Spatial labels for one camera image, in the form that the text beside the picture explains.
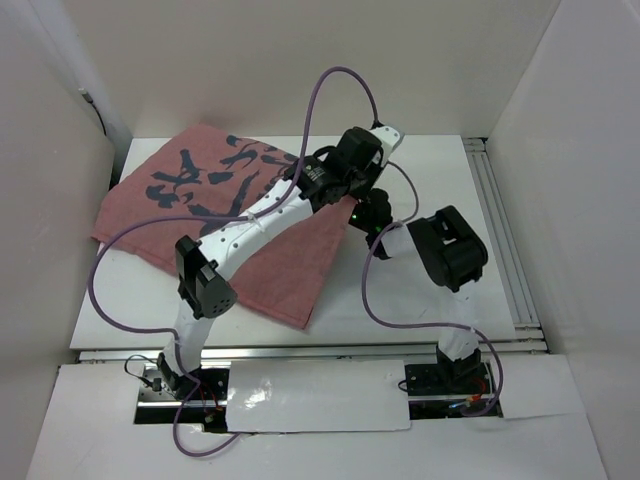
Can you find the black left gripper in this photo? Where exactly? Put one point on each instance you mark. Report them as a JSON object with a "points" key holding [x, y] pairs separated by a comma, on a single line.
{"points": [[376, 168]]}

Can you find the pink and red pillowcase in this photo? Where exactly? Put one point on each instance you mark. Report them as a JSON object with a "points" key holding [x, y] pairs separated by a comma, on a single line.
{"points": [[203, 176]]}

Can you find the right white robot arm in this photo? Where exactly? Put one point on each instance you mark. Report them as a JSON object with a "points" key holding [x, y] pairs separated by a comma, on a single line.
{"points": [[453, 256]]}

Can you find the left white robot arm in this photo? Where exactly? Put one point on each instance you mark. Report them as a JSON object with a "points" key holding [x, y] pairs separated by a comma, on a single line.
{"points": [[205, 266]]}

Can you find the white glossy cover plate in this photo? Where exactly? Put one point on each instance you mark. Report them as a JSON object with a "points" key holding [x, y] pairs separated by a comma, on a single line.
{"points": [[305, 396]]}

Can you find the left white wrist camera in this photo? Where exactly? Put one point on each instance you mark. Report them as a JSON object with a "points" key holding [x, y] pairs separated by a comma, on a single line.
{"points": [[390, 138]]}

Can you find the aluminium mounting rail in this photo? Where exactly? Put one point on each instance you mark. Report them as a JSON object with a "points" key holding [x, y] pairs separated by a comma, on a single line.
{"points": [[429, 396]]}

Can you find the aluminium frame right side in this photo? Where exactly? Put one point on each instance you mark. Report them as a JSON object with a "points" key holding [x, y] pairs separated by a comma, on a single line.
{"points": [[518, 294]]}

